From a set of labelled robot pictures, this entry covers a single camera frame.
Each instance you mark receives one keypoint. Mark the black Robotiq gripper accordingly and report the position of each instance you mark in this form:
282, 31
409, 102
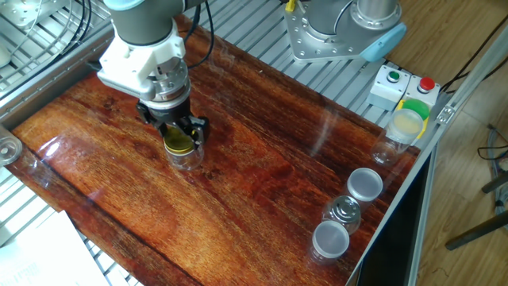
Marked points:
170, 113

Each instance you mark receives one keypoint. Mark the gold metal jar lid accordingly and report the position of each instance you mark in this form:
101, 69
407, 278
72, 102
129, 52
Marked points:
176, 143

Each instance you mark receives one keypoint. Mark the small clear glass jar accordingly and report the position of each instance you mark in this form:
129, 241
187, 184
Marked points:
184, 161

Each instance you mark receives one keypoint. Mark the silver UR5 robot arm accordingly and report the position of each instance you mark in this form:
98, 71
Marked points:
147, 20

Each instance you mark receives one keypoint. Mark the empty clear lidless jar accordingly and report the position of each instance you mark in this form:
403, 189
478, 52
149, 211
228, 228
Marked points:
8, 149

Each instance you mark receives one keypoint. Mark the clear jar silver metal lid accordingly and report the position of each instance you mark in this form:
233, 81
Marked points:
344, 210

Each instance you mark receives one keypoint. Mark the clear jar white plastic lid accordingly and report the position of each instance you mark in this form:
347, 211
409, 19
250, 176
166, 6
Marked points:
330, 239
364, 184

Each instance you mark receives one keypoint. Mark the large clear jar white lid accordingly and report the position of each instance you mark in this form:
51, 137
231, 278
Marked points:
405, 125

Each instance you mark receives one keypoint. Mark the glossy wood grain mat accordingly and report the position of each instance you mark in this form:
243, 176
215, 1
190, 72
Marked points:
258, 178

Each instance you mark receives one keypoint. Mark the yellow plastic clip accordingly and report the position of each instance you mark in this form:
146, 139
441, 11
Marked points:
290, 5

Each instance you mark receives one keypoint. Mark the silver metal mounting plate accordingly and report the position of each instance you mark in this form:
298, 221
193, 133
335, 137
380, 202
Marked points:
24, 10

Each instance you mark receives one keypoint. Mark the white paper sheet stack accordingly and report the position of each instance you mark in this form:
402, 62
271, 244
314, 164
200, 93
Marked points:
39, 258

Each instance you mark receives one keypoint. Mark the grey box green button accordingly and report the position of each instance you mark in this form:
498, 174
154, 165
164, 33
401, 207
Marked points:
387, 89

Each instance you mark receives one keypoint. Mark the yellow box green round cap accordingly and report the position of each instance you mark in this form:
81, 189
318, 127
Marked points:
416, 107

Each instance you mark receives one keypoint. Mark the black flat panel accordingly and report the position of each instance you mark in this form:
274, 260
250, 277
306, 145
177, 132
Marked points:
393, 246

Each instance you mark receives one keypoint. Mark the grey box red button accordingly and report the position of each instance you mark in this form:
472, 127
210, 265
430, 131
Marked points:
426, 94

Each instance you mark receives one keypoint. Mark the dark chair leg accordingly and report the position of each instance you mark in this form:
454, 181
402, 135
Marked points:
496, 182
476, 230

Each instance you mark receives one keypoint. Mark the white printed wrist mount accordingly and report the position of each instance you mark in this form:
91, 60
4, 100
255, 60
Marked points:
127, 63

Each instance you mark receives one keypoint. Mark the grey aluminium rail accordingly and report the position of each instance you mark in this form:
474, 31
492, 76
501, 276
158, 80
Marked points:
39, 83

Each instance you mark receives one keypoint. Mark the aluminium frame post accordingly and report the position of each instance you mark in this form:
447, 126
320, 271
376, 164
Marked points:
468, 85

